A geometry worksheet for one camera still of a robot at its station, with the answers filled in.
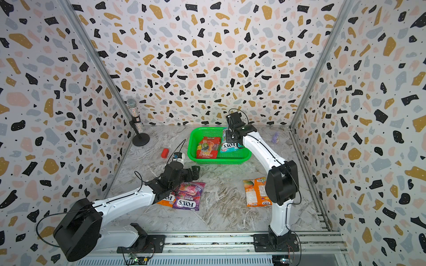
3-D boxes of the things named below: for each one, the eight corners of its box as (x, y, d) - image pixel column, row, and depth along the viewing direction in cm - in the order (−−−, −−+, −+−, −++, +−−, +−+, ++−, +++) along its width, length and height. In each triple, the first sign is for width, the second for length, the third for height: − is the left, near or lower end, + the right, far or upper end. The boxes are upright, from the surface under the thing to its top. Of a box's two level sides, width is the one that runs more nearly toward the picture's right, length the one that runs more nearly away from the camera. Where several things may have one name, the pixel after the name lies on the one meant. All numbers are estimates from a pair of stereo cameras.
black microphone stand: (139, 147, 112) (119, 115, 91) (139, 133, 121) (121, 100, 99) (150, 144, 114) (133, 112, 92) (149, 130, 122) (133, 98, 101)
